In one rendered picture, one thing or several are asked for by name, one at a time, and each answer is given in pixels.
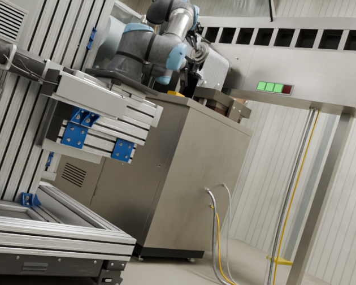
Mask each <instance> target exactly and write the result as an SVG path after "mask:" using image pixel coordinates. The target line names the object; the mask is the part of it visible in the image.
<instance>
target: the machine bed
mask: <svg viewBox="0 0 356 285"><path fill-rule="evenodd" d="M146 98H151V99H154V100H159V101H164V102H169V103H175V104H178V105H183V106H188V107H191V108H193V109H195V110H198V111H200V112H202V113H204V114H206V115H208V116H210V117H212V118H214V119H216V120H218V121H220V122H222V123H224V124H226V125H228V126H230V127H232V128H234V129H236V130H238V131H240V132H242V133H244V134H246V135H248V136H250V137H252V135H253V131H252V130H250V129H248V128H246V127H244V126H242V125H241V124H239V123H237V122H235V121H233V120H231V119H229V118H227V117H225V116H224V115H221V114H219V113H217V112H216V111H214V110H211V109H209V108H208V107H206V106H204V105H202V104H200V103H198V102H196V101H194V100H192V99H191V98H188V97H182V96H176V95H172V94H167V93H161V92H158V95H157V96H151V95H146Z"/></svg>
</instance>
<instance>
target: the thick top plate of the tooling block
mask: <svg viewBox="0 0 356 285"><path fill-rule="evenodd" d="M193 95H194V96H195V97H197V98H199V99H208V100H209V101H215V102H218V103H220V104H222V105H224V106H226V107H227V108H229V107H230V104H231V101H232V100H234V99H233V98H230V97H229V96H227V95H226V94H224V93H222V92H221V91H219V90H217V89H212V88H205V87H198V86H196V88H195V91H194V94H193ZM234 101H236V100H234ZM236 102H237V101H236ZM238 103H239V102H238ZM239 104H241V103H239ZM241 105H242V104H241ZM250 114H251V109H249V108H248V107H246V106H244V105H243V107H242V110H241V113H240V115H242V116H243V118H247V119H249V117H250Z"/></svg>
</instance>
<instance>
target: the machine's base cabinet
mask: <svg viewBox="0 0 356 285"><path fill-rule="evenodd" d="M143 100H146V101H148V102H151V103H153V104H155V105H158V106H160V107H162V108H163V110H162V113H161V115H160V118H159V122H158V125H157V127H152V126H150V129H149V133H148V135H147V138H146V141H145V145H144V146H143V145H140V144H137V147H136V150H135V153H134V156H133V159H132V162H131V163H126V162H123V161H119V160H116V159H112V158H109V157H105V156H102V158H101V161H100V164H97V163H93V162H89V161H85V160H82V159H78V158H74V157H70V156H66V155H63V154H62V156H61V158H60V161H59V164H58V167H57V170H56V172H55V173H56V174H57V175H56V177H55V180H54V181H52V180H47V179H42V178H41V180H40V181H41V182H47V183H50V184H51V185H53V186H54V187H55V188H57V189H59V190H60V191H62V192H63V193H65V194H67V195H68V196H69V197H71V198H73V199H74V200H76V201H77V202H79V203H80V204H82V205H84V206H85V207H87V208H88V209H90V210H91V211H93V212H95V213H96V214H98V215H99V216H100V217H102V218H104V219H105V220H107V221H108V222H110V223H112V224H113V225H114V226H116V227H117V228H119V229H121V230H122V231H124V232H125V233H127V234H128V235H130V236H131V237H133V238H135V239H136V240H137V241H136V245H135V247H134V250H133V251H134V252H135V253H137V254H135V255H134V256H133V258H134V259H136V260H139V261H143V260H144V257H143V256H156V257H181V258H185V259H186V260H187V261H189V262H192V263H194V262H195V260H194V259H192V258H202V257H203V254H204V252H205V251H209V252H212V231H213V220H214V210H213V209H212V208H210V207H209V205H210V204H212V205H213V203H212V199H211V196H210V195H209V194H207V193H206V190H207V189H210V190H211V193H212V194H213V196H214V199H215V202H216V212H217V215H218V218H219V234H220V231H221V229H222V225H223V222H224V219H225V216H226V213H227V210H228V207H229V196H228V192H227V190H226V188H225V187H223V186H222V185H223V183H225V184H226V187H227V188H228V190H229V192H230V196H231V198H232V195H233V191H234V189H235V186H236V183H237V179H238V176H239V174H240V171H241V168H242V164H243V162H244V159H245V156H246V152H247V150H248V147H249V144H250V140H251V137H250V136H248V135H246V134H244V133H242V132H240V131H238V130H236V129H234V128H232V127H230V126H228V125H226V124H224V123H222V122H220V121H218V120H216V119H214V118H212V117H210V116H208V115H206V114H204V113H202V112H200V111H198V110H195V109H193V108H191V107H188V106H183V105H178V104H175V103H169V102H164V101H159V100H154V99H151V98H145V99H143Z"/></svg>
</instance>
